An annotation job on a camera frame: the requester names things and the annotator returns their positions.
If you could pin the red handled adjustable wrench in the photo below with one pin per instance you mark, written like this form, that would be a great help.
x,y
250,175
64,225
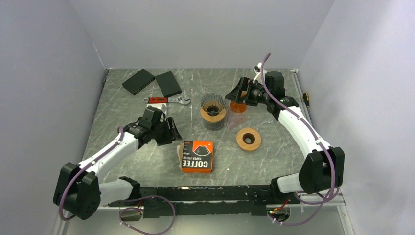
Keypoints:
x,y
159,100

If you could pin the black flat box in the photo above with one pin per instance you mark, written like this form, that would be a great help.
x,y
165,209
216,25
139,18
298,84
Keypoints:
x,y
168,84

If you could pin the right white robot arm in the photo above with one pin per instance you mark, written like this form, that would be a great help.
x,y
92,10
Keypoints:
x,y
323,164

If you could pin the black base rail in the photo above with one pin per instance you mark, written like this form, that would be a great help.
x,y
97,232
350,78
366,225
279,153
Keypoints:
x,y
255,200

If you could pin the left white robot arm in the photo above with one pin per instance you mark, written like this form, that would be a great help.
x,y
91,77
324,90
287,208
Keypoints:
x,y
80,189

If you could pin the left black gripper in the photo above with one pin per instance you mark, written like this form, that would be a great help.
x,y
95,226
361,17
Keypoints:
x,y
172,134

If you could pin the grey ribbed glass dripper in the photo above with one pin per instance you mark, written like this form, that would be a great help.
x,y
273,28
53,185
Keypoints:
x,y
212,104

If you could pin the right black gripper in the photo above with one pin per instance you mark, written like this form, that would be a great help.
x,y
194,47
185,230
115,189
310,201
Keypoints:
x,y
244,84

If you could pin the white square adapter box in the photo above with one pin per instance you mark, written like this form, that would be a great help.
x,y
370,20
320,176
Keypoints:
x,y
161,106

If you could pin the yellow black screwdriver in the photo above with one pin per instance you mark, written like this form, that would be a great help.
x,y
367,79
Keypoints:
x,y
306,99

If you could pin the orange coffee filter box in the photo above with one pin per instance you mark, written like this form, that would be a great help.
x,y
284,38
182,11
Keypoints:
x,y
196,156

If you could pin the orange glass carafe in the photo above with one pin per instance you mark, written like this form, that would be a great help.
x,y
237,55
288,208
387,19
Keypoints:
x,y
238,107

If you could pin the black network switch box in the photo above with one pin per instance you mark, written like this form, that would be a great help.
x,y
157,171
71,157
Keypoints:
x,y
138,81

